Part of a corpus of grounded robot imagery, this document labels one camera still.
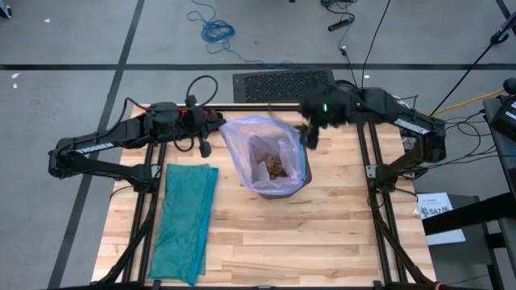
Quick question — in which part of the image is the brown paper ball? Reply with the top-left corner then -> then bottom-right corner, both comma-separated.
264,155 -> 289,180

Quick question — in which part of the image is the black cable bundle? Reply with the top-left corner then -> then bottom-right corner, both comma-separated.
443,108 -> 501,170

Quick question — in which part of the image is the grey side table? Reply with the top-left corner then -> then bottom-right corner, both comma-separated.
481,96 -> 516,290

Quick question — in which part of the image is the clear plastic trash bag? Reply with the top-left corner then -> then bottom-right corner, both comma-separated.
218,115 -> 308,197

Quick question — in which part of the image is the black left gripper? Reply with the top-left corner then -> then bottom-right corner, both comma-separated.
177,105 -> 227,140

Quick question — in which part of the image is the long black floor cable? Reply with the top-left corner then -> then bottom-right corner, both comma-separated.
360,0 -> 392,92

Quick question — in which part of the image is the black stand pole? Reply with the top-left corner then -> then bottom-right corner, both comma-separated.
427,14 -> 516,120

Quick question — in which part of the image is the white printed paper sign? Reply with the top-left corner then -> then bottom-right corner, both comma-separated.
414,192 -> 467,246

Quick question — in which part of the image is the black desk device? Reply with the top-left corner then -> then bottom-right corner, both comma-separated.
489,77 -> 516,142

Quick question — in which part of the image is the black side beam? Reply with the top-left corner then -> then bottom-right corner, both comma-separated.
421,192 -> 516,237

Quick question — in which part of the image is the black perforated metal case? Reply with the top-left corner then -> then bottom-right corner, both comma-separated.
232,67 -> 335,104

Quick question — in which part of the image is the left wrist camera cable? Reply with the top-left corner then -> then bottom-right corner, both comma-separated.
171,74 -> 221,159

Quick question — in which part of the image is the teal cloth bag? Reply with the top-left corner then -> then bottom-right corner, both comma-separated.
148,163 -> 219,286

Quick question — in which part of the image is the grey side cabinet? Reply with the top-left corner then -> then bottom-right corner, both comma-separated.
414,193 -> 505,290

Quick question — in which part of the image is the blue coiled floor cable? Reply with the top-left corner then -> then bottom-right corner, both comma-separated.
185,0 -> 291,68

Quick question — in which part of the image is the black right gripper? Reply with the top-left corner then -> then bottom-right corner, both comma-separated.
298,80 -> 358,151

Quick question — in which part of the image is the black metal table frame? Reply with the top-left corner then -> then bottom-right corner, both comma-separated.
94,103 -> 436,290

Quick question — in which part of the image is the yellow floor cable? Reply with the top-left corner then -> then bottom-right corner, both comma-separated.
433,88 -> 506,118

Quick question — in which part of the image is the dark brown trash bin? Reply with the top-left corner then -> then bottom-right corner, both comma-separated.
257,159 -> 314,201

